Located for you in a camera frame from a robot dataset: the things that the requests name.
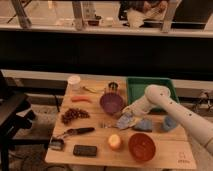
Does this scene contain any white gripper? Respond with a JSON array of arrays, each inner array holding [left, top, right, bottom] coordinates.
[[122, 96, 155, 116]]

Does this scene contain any light blue towel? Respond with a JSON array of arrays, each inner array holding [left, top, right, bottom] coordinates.
[[116, 113, 136, 130]]

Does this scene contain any purple bowl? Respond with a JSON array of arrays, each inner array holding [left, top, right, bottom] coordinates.
[[99, 93, 124, 115]]

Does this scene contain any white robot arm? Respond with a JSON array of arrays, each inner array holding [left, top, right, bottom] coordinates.
[[123, 84, 213, 156]]

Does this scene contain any red bowl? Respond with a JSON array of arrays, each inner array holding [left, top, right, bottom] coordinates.
[[128, 133, 156, 162]]

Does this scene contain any blue sponge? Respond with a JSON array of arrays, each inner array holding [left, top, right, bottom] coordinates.
[[133, 119, 153, 132]]

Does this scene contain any green tray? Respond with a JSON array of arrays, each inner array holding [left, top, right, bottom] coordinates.
[[126, 77, 179, 112]]

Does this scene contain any blue cup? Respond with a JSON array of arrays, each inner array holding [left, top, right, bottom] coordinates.
[[163, 116, 178, 132]]

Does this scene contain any metal cup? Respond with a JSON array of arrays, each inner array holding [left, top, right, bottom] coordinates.
[[108, 82, 118, 93]]

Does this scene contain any yellow apple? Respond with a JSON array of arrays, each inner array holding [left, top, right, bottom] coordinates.
[[108, 134, 121, 150]]

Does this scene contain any silver fork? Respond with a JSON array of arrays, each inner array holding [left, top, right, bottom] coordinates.
[[100, 123, 117, 128]]

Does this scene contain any yellow banana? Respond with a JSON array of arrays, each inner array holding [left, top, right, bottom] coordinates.
[[82, 86, 104, 94]]

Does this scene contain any bunch of red grapes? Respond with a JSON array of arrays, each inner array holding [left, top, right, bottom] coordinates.
[[61, 108, 90, 125]]

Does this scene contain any white cup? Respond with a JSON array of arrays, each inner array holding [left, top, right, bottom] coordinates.
[[68, 75, 81, 91]]

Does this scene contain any black rectangular block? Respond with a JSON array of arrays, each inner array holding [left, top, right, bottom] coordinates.
[[73, 145, 97, 157]]

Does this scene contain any small metal clip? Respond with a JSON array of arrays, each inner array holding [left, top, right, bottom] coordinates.
[[49, 138, 65, 151]]

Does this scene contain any seated person in background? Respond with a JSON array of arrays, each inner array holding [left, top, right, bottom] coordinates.
[[118, 0, 169, 28]]

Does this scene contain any black chair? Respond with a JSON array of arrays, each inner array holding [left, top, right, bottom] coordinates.
[[0, 71, 36, 171]]

